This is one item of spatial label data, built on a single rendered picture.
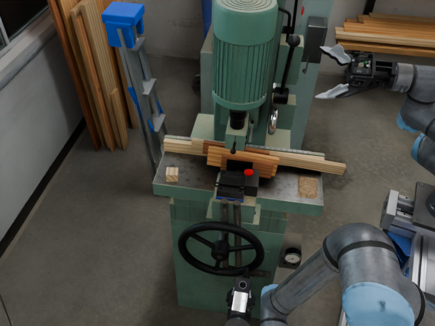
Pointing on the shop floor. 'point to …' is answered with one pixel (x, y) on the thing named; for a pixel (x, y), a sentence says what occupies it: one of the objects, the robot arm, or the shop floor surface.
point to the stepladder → (137, 74)
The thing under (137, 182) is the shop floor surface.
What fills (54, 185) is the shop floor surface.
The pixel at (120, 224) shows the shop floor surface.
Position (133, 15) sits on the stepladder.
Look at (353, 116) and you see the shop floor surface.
